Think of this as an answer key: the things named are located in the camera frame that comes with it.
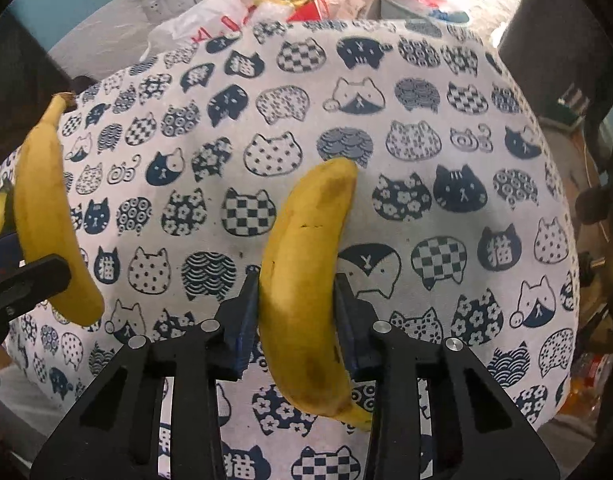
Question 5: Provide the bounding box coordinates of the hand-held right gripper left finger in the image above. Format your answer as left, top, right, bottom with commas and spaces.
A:
29, 267, 261, 480

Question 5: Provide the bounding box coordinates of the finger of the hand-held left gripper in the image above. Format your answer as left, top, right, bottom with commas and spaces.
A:
0, 234, 71, 331
0, 179, 18, 241

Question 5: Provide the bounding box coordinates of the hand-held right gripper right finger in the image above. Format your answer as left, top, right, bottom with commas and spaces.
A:
334, 272, 560, 480

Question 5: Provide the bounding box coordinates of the black board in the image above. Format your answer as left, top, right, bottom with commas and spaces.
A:
0, 10, 72, 161

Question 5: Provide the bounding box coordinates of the cat print tablecloth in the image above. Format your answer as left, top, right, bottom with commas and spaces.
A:
0, 17, 582, 480

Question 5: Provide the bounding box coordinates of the orange plastic item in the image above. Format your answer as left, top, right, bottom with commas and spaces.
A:
569, 350, 607, 416

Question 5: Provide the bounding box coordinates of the white plastic bag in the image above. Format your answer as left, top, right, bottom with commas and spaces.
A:
139, 0, 247, 61

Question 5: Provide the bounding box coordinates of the blue item in bin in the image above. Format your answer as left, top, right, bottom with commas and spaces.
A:
429, 7, 471, 25

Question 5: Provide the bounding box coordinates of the grey trash bin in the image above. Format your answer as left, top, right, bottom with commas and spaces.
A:
379, 0, 472, 26

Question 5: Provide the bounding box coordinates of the black office chair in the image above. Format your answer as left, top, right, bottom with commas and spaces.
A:
499, 0, 613, 131

